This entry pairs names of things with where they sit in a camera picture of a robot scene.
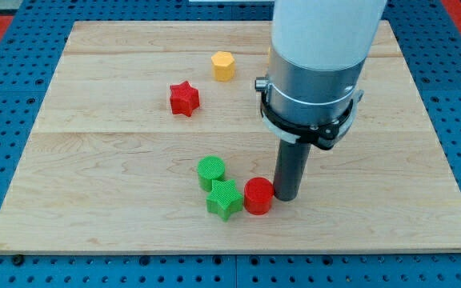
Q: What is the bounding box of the dark grey cylindrical pointer tool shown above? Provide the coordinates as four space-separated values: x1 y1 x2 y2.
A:
273 140 311 202

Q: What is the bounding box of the light wooden board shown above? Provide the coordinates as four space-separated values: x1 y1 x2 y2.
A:
0 22 461 255

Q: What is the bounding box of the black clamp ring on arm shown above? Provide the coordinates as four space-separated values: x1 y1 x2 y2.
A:
259 89 364 151

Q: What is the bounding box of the red star block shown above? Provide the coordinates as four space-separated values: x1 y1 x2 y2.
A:
170 81 200 117

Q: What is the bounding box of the yellow block behind arm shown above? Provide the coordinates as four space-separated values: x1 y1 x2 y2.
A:
267 46 271 66

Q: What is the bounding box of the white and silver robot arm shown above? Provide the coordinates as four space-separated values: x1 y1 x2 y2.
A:
263 0 387 128

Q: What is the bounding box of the red cylinder block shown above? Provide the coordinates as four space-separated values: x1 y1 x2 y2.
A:
243 178 274 215

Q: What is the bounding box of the green star block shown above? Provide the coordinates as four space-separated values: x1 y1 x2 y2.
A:
206 179 243 222

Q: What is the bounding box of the green cylinder block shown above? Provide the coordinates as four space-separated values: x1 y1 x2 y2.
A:
197 155 226 192

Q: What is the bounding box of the yellow hexagon block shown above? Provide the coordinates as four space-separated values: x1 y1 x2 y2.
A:
211 51 235 82

